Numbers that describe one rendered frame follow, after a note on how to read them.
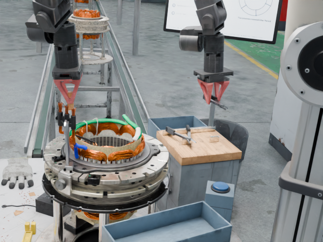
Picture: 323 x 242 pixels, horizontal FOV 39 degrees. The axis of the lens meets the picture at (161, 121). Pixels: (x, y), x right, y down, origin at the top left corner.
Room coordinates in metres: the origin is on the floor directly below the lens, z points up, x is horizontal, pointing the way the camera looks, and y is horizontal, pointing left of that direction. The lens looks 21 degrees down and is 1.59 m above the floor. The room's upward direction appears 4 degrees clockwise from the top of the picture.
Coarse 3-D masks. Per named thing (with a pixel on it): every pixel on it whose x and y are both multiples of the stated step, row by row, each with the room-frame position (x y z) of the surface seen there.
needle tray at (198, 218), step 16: (176, 208) 0.86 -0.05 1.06; (192, 208) 0.88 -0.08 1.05; (208, 208) 0.87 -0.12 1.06; (112, 224) 0.78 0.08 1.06; (128, 224) 0.80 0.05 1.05; (144, 224) 0.82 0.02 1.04; (160, 224) 0.84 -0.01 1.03; (176, 224) 0.86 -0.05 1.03; (192, 224) 0.86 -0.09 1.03; (208, 224) 0.87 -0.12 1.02; (224, 224) 0.82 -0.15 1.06; (112, 240) 0.73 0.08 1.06; (128, 240) 0.79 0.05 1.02; (144, 240) 0.79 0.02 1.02; (160, 240) 0.79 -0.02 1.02; (176, 240) 0.80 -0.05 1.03; (192, 240) 0.76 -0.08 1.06; (208, 240) 0.78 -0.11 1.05; (224, 240) 0.80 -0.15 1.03
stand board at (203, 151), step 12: (204, 132) 1.32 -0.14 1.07; (216, 132) 1.33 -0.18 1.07; (168, 144) 1.21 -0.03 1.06; (180, 144) 1.21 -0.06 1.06; (192, 144) 1.22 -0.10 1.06; (204, 144) 1.22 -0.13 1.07; (216, 144) 1.23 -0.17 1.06; (228, 144) 1.24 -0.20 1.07; (180, 156) 1.13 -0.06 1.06; (192, 156) 1.13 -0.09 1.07; (204, 156) 1.14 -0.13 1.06; (216, 156) 1.16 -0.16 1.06; (228, 156) 1.17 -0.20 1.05; (240, 156) 1.19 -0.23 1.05
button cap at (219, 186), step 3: (213, 183) 1.02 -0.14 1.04; (216, 183) 1.02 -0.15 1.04; (219, 183) 1.02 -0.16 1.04; (222, 183) 1.02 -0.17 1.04; (225, 183) 1.03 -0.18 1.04; (213, 186) 1.01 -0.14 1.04; (216, 186) 1.01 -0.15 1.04; (219, 186) 1.01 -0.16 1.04; (222, 186) 1.01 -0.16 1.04; (225, 186) 1.01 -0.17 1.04; (228, 186) 1.02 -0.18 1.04; (216, 189) 1.00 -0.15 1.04; (219, 189) 1.00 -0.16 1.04; (222, 189) 1.00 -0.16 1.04; (225, 189) 1.00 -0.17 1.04
